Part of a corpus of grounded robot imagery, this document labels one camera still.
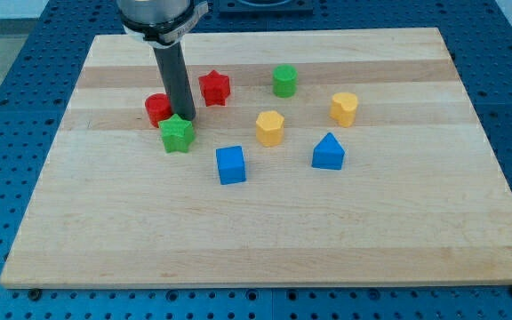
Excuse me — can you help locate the green cylinder block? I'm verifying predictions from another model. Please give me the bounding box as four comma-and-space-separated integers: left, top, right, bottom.
272, 64, 298, 98

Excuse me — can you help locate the wooden board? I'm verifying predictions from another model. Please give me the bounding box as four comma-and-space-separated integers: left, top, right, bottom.
0, 28, 512, 289

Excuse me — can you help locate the red cylinder block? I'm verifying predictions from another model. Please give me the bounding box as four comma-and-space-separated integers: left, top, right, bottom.
144, 93, 172, 128

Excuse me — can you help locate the green star block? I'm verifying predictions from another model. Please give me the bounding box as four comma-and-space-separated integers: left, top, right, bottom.
158, 114, 196, 153

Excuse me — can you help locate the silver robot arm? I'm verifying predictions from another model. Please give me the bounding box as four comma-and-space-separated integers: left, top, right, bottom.
116, 0, 209, 120

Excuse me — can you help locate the blue triangle block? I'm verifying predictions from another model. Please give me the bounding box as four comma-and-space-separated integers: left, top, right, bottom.
311, 132, 346, 170

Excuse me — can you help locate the yellow heart block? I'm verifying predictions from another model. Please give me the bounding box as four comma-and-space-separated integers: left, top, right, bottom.
329, 92, 358, 127

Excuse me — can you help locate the yellow hexagon block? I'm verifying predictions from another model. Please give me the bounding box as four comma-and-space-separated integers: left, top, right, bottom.
255, 110, 284, 147

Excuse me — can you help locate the dark blue base plate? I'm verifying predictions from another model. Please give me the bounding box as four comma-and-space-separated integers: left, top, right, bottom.
214, 0, 315, 14

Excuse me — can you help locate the blue cube block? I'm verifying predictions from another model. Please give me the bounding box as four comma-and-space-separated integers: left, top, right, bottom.
215, 146, 246, 185

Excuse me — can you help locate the red star block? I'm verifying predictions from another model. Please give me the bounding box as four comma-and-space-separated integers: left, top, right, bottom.
198, 70, 231, 107

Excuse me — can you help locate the dark grey cylindrical pointer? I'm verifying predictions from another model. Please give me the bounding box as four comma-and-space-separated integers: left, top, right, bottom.
153, 43, 196, 121

